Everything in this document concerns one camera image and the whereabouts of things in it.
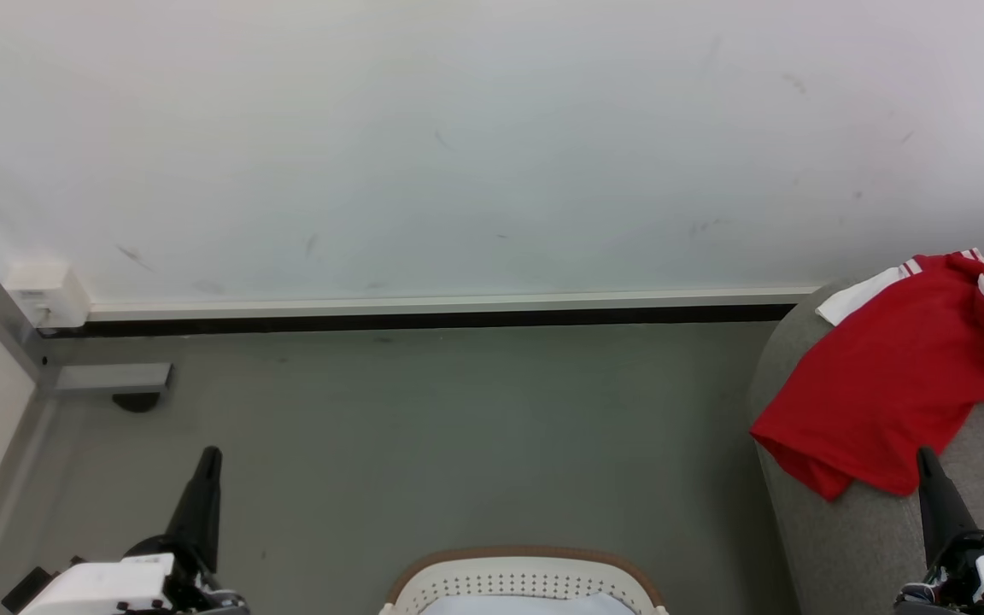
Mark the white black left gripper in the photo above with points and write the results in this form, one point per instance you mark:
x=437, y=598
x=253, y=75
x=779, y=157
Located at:
x=103, y=586

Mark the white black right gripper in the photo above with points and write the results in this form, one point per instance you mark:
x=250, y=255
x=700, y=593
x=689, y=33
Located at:
x=983, y=574

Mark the red white sports jersey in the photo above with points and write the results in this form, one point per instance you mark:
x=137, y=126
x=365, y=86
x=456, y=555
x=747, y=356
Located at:
x=885, y=376

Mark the grey fabric sofa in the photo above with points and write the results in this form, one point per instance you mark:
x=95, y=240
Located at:
x=851, y=547

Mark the black round foot pad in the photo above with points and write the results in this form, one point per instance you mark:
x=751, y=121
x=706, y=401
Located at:
x=137, y=401

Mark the cream laundry basket brown rim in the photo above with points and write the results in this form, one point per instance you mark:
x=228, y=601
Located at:
x=526, y=572

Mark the grey metal foot bracket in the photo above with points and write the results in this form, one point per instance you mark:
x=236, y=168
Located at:
x=112, y=377

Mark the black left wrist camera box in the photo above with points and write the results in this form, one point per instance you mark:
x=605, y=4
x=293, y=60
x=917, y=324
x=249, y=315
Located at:
x=25, y=590

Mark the white wall socket box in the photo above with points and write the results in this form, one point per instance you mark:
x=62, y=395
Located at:
x=49, y=294

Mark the white wall baseboard strip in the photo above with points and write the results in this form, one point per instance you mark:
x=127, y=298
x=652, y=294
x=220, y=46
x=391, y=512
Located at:
x=458, y=303

